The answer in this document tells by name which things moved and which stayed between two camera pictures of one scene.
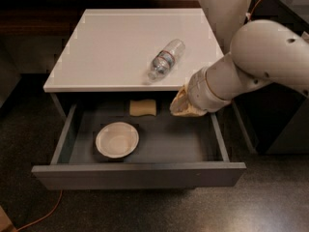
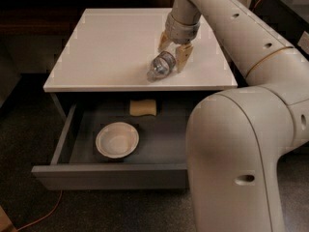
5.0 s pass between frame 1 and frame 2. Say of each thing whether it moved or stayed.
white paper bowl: stayed
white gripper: moved
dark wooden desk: stayed
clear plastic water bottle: stayed
